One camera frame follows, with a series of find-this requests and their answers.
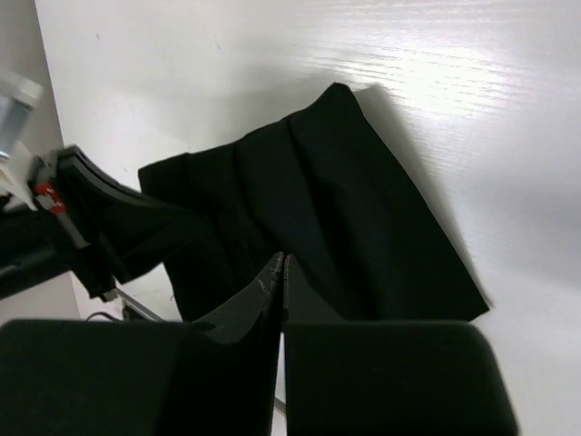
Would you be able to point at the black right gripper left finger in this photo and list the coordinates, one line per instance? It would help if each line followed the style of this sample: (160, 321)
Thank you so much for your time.
(214, 376)

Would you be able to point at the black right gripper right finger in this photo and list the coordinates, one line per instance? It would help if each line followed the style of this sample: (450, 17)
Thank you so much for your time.
(386, 378)

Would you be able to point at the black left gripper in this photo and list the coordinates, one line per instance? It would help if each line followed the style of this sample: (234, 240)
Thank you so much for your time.
(133, 232)

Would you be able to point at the black pleated skirt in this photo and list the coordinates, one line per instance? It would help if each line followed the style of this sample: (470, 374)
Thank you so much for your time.
(321, 186)

